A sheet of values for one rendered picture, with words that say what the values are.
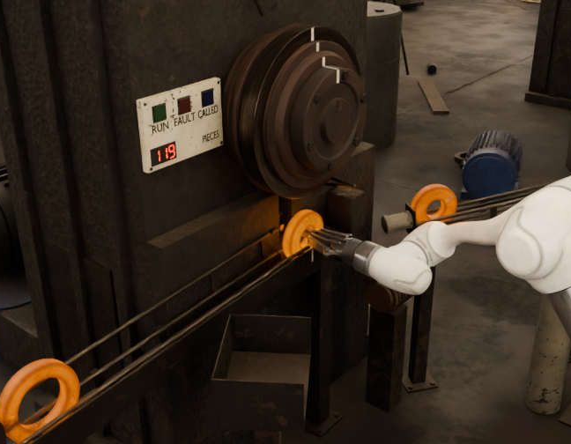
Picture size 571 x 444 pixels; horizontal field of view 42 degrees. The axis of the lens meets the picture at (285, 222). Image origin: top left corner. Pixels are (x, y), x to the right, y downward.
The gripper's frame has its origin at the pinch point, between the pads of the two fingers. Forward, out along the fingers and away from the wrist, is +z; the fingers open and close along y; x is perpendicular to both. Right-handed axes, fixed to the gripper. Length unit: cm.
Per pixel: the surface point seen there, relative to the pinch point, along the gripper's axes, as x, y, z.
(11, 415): -5, -97, -1
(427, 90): -82, 378, 169
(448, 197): 0, 51, -20
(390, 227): -8.2, 32.9, -10.0
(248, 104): 43.4, -21.2, 3.2
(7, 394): 0, -97, 1
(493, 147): -45, 210, 34
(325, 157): 27.2, -3.5, -8.9
